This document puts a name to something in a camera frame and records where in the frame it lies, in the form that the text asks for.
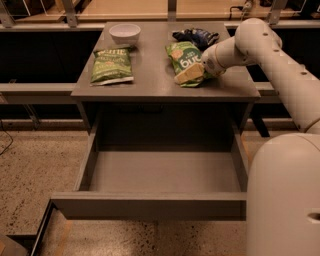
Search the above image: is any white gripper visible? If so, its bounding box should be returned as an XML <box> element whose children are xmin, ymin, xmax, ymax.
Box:
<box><xmin>174</xmin><ymin>45</ymin><xmax>226</xmax><ymax>84</ymax></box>

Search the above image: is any green rice chip bag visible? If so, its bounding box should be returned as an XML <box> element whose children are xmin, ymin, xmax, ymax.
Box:
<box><xmin>165</xmin><ymin>41</ymin><xmax>211</xmax><ymax>87</ymax></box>

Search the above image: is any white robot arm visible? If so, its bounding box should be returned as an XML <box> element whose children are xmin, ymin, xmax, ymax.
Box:
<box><xmin>175</xmin><ymin>18</ymin><xmax>320</xmax><ymax>256</ymax></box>

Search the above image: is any dark blue chip bag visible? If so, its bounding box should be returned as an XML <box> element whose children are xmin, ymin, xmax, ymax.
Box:
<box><xmin>172</xmin><ymin>28</ymin><xmax>220</xmax><ymax>50</ymax></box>

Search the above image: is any green chip bag left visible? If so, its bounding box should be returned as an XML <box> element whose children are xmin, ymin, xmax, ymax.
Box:
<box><xmin>91</xmin><ymin>48</ymin><xmax>134</xmax><ymax>86</ymax></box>

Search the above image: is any grey open top drawer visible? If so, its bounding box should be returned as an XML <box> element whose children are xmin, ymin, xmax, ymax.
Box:
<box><xmin>51</xmin><ymin>124</ymin><xmax>248</xmax><ymax>220</ymax></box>

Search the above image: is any grey cabinet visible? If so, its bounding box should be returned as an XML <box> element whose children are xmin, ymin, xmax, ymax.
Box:
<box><xmin>71</xmin><ymin>21</ymin><xmax>260</xmax><ymax>128</ymax></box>

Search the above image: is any white bowl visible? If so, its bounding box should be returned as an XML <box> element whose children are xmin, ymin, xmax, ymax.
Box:
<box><xmin>109</xmin><ymin>23</ymin><xmax>141</xmax><ymax>45</ymax></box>

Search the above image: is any black cable and plug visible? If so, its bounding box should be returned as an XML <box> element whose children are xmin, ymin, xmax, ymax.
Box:
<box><xmin>228</xmin><ymin>0</ymin><xmax>254</xmax><ymax>20</ymax></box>

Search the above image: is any black floor cable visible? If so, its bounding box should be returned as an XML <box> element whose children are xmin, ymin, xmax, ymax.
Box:
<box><xmin>0</xmin><ymin>119</ymin><xmax>14</xmax><ymax>156</ymax></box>

